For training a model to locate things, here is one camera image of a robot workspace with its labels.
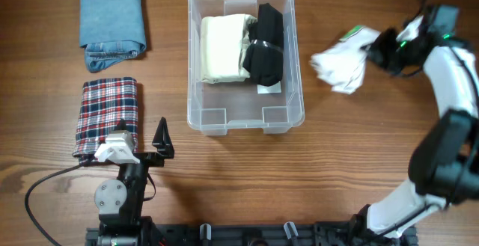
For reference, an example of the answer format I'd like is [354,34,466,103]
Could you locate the blue denim jeans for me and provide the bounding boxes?
[79,0,147,73]

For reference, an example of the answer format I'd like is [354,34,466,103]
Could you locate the clear plastic storage container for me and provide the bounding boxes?
[187,0,305,135]

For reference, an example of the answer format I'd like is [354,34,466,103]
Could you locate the cream white cloth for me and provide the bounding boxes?
[200,13,257,84]

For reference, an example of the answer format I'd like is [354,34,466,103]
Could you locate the black cloth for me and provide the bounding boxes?
[242,3,284,87]

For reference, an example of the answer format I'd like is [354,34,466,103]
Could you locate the red plaid shirt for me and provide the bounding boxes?
[72,77,138,163]

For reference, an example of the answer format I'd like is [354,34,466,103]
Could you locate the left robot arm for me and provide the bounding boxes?
[85,117,174,246]

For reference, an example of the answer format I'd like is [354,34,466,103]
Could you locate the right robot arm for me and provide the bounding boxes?
[345,4,478,245]

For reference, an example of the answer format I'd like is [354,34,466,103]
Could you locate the white printed shirt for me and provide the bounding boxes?
[310,25,380,94]

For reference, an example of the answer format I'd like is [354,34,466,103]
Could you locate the white label in container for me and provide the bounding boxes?
[257,82,281,94]

